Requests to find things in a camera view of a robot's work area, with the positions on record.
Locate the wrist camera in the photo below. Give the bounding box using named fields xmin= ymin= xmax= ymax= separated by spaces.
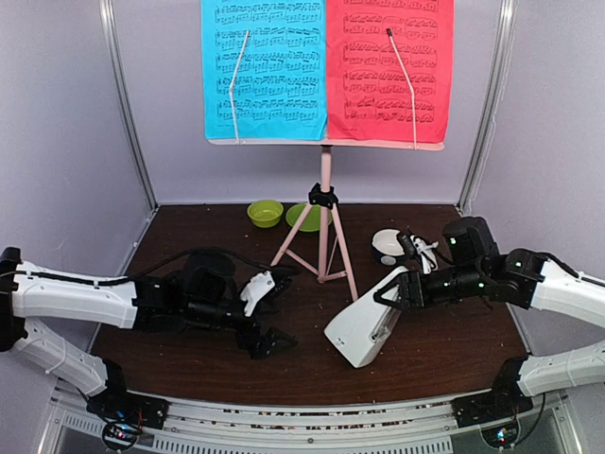
xmin=239 ymin=271 xmax=275 ymax=318
xmin=396 ymin=231 xmax=439 ymax=274

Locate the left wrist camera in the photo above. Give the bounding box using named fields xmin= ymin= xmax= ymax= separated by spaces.
xmin=239 ymin=271 xmax=275 ymax=318

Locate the green plate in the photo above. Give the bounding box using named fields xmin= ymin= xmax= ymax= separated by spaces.
xmin=285 ymin=201 xmax=332 ymax=234

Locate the red sheet music paper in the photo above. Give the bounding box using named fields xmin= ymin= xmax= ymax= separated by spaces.
xmin=325 ymin=0 xmax=456 ymax=147

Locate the white metronome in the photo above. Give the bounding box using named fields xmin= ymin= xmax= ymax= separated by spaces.
xmin=323 ymin=266 xmax=407 ymax=369

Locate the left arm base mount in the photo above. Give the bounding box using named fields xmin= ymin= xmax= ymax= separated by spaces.
xmin=86 ymin=382 xmax=169 ymax=429

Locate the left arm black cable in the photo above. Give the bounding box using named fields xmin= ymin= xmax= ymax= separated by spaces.
xmin=0 ymin=248 xmax=285 ymax=288

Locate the aluminium front rail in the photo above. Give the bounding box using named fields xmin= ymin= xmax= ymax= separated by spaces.
xmin=37 ymin=373 xmax=582 ymax=454

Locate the lime green bowl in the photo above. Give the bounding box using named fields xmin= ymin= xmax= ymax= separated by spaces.
xmin=247 ymin=200 xmax=284 ymax=229

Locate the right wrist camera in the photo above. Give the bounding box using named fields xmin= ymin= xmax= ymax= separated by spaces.
xmin=396 ymin=231 xmax=439 ymax=274

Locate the left aluminium frame post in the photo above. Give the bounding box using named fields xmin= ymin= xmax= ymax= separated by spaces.
xmin=98 ymin=0 xmax=159 ymax=211

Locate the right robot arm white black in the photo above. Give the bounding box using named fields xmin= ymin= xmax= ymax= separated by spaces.
xmin=373 ymin=217 xmax=604 ymax=418

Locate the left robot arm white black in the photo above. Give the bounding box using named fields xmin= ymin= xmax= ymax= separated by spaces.
xmin=1 ymin=247 xmax=298 ymax=420

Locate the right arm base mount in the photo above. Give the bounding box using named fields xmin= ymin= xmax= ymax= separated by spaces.
xmin=451 ymin=367 xmax=533 ymax=428

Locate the right aluminium frame post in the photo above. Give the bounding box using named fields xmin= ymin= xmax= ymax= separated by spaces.
xmin=457 ymin=0 xmax=518 ymax=215

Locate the blue sheet music paper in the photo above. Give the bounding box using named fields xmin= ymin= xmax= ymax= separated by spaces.
xmin=200 ymin=1 xmax=327 ymax=142

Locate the pink music stand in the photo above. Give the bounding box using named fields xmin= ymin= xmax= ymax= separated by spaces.
xmin=207 ymin=27 xmax=448 ymax=304

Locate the white and navy bowl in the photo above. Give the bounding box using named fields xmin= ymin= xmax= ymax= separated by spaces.
xmin=372 ymin=229 xmax=406 ymax=267

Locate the aluminium frame post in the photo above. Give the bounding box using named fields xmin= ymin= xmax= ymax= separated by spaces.
xmin=98 ymin=0 xmax=159 ymax=211
xmin=457 ymin=0 xmax=518 ymax=215

